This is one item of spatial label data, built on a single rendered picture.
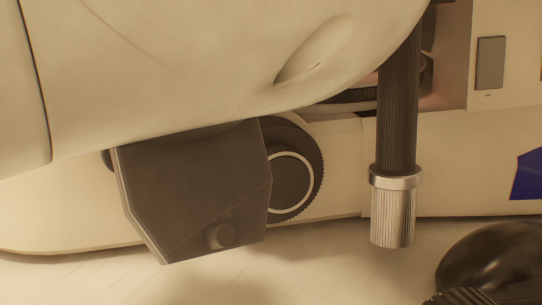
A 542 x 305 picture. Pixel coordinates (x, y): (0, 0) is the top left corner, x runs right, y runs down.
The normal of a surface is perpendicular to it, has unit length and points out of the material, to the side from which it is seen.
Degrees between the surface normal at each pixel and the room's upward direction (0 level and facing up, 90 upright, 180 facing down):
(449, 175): 81
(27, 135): 127
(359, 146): 90
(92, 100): 120
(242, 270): 0
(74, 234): 90
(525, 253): 38
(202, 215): 65
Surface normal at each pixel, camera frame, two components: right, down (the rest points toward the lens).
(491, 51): 0.33, 0.29
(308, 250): 0.00, -0.95
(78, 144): 0.33, 0.91
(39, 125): 0.43, 0.74
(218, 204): 0.25, -0.12
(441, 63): -0.94, 0.11
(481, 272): -0.43, -0.44
